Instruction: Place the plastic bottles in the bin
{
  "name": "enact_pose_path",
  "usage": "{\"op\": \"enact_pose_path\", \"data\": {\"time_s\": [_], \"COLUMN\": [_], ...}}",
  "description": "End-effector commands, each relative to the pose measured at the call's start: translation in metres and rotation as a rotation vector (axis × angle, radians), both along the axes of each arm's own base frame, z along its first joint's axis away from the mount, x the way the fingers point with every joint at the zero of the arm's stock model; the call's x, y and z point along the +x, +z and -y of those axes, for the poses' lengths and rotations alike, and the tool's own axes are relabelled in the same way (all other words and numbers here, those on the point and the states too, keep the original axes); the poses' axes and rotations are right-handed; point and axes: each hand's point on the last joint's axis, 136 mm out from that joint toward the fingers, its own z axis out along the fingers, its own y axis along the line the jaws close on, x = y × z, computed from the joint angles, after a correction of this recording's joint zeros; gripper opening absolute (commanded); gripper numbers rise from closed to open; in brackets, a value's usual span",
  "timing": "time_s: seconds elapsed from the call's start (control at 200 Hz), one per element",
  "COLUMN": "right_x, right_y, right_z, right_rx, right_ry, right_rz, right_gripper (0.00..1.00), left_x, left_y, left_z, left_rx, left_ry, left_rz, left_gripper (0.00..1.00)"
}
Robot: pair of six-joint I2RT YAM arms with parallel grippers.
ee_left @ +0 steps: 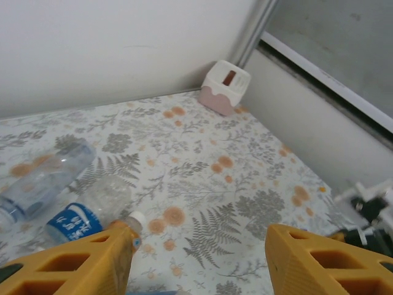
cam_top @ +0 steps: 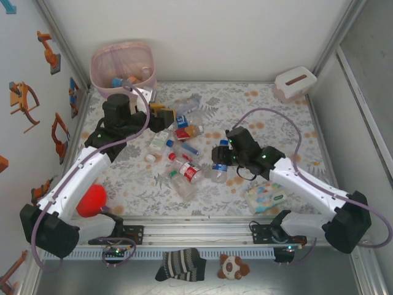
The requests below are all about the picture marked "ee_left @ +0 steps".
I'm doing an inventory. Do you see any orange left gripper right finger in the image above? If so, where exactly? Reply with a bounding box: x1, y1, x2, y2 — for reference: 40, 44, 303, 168
265, 223, 393, 295

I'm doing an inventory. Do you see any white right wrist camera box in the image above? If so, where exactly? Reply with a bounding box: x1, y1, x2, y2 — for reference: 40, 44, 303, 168
333, 181, 393, 216

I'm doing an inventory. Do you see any white window frame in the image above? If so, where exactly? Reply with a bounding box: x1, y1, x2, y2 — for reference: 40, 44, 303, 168
257, 30, 393, 135

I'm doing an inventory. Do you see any bottle red yellow label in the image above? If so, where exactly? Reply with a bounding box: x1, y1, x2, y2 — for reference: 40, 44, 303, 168
121, 211, 147, 256

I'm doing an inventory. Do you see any clear bottle white cap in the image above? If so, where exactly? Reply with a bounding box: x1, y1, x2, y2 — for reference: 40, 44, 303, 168
0, 140, 96, 227

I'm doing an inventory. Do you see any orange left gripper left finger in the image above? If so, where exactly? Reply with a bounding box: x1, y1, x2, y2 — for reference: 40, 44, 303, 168
0, 227, 138, 295

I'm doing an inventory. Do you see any aluminium corner post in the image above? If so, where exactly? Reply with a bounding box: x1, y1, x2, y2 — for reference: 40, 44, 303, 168
225, 0, 279, 70

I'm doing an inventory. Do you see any clear bottle blue white label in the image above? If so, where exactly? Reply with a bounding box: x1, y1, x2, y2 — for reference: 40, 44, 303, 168
39, 175, 132, 251

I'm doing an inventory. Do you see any floral table cloth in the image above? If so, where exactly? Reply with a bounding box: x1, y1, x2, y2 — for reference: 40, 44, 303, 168
0, 88, 393, 295

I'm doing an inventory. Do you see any white pink tissue box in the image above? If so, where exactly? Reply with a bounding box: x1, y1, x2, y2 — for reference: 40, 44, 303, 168
198, 60, 252, 117

